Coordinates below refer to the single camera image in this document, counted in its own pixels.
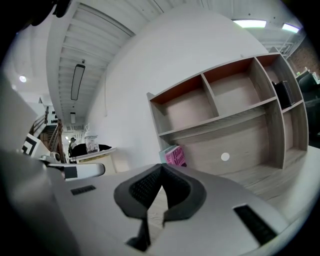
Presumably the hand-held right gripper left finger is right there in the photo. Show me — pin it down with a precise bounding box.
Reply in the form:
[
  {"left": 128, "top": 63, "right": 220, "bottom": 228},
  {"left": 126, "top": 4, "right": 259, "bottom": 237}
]
[{"left": 49, "top": 163, "right": 165, "bottom": 256}]

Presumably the wooden staircase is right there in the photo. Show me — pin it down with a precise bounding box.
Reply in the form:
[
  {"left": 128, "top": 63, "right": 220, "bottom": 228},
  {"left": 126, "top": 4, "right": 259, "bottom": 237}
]
[{"left": 28, "top": 106, "right": 66, "bottom": 161}]

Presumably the wooden desk shelf unit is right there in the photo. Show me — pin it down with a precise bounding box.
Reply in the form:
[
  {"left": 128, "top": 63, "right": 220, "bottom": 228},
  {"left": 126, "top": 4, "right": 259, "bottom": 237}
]
[{"left": 146, "top": 47, "right": 310, "bottom": 176}]

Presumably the black bag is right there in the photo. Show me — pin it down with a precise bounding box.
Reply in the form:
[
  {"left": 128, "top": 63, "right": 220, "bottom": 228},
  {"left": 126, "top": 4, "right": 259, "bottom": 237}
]
[{"left": 68, "top": 143, "right": 113, "bottom": 158}]

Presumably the glass jar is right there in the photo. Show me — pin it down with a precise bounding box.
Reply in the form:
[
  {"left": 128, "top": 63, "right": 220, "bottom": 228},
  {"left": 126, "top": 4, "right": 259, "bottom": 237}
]
[{"left": 83, "top": 123, "right": 100, "bottom": 154}]

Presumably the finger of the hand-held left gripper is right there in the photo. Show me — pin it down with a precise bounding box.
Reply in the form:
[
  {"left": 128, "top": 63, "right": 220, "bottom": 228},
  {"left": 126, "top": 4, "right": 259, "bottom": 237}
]
[{"left": 47, "top": 162, "right": 107, "bottom": 181}]

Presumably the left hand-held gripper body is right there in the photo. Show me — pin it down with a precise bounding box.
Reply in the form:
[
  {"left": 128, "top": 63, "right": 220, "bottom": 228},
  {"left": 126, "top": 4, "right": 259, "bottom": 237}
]
[{"left": 21, "top": 133, "right": 67, "bottom": 166}]

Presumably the teal book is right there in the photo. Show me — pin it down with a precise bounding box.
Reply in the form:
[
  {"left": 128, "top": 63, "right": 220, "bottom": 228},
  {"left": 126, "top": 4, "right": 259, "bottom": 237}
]
[{"left": 158, "top": 146, "right": 176, "bottom": 163}]

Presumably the pink book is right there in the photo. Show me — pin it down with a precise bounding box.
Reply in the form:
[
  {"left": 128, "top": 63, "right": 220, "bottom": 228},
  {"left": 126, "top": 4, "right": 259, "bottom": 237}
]
[{"left": 163, "top": 144, "right": 187, "bottom": 168}]

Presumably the long black ceiling lamp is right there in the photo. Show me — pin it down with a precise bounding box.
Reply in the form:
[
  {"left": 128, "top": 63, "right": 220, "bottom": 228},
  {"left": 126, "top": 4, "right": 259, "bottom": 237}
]
[{"left": 70, "top": 63, "right": 86, "bottom": 101}]

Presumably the black speaker box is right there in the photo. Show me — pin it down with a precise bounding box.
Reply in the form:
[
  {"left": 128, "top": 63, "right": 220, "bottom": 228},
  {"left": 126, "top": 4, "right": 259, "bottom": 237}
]
[{"left": 271, "top": 80, "right": 296, "bottom": 110}]

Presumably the white ceiling light panel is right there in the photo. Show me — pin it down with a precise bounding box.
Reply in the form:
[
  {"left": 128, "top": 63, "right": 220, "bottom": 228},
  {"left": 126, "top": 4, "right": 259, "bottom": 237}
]
[
  {"left": 282, "top": 23, "right": 301, "bottom": 33},
  {"left": 233, "top": 19, "right": 267, "bottom": 28}
]

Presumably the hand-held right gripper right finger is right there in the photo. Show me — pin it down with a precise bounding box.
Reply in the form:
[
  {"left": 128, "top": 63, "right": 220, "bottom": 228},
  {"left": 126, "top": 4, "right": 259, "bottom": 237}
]
[{"left": 149, "top": 163, "right": 291, "bottom": 256}]

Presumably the black office chair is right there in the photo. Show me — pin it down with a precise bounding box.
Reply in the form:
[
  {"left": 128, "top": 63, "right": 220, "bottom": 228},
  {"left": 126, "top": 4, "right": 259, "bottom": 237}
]
[{"left": 296, "top": 72, "right": 320, "bottom": 148}]

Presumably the wooden desk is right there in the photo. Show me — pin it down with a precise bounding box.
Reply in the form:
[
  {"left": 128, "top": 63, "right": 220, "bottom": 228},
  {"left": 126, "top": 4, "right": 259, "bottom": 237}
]
[{"left": 149, "top": 144, "right": 320, "bottom": 227}]

